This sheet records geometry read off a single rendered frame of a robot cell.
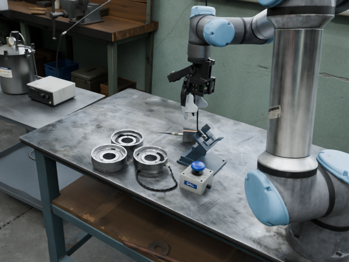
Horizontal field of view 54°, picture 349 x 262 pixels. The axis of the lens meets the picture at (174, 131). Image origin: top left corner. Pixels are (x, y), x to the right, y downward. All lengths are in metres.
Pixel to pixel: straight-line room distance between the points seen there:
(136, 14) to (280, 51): 2.23
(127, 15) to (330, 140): 1.77
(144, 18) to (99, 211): 1.82
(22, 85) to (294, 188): 1.49
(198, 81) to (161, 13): 1.76
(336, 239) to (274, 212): 0.21
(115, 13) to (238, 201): 2.24
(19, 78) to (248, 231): 1.37
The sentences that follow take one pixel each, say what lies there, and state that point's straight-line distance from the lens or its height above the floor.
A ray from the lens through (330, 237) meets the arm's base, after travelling 0.85.
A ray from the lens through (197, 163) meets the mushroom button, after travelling 0.96.
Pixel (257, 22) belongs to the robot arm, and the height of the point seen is 1.23.
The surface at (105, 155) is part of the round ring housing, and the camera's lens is 1.07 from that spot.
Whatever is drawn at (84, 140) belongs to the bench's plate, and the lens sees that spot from 1.20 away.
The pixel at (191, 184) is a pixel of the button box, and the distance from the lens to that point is 0.96.
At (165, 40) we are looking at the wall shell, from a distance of 2.84.
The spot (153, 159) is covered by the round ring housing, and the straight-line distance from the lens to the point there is 1.07.
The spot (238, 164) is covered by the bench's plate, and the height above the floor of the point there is 0.80.
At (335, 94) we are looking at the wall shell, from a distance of 2.47.
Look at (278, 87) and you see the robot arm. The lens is 0.67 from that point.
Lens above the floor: 1.40
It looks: 28 degrees down
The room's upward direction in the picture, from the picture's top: 5 degrees clockwise
